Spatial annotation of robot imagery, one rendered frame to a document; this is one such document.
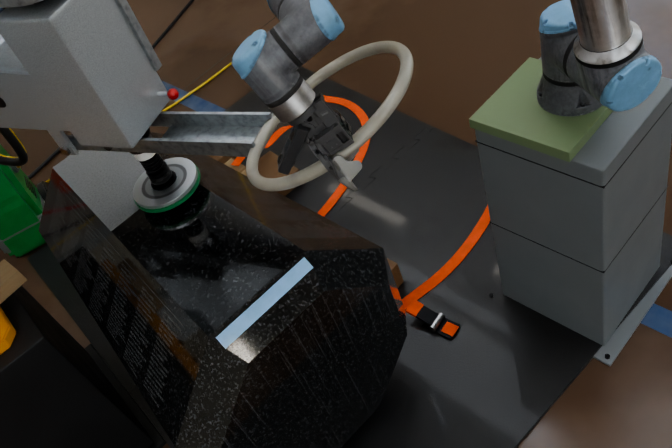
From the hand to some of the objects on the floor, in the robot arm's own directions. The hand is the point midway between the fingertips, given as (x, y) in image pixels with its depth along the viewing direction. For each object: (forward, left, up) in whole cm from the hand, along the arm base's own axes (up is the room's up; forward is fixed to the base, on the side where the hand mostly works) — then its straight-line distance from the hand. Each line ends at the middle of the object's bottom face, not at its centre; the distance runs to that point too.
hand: (349, 180), depth 147 cm
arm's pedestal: (-74, +12, -117) cm, 139 cm away
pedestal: (+88, -118, -117) cm, 188 cm away
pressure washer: (+27, -241, -116) cm, 269 cm away
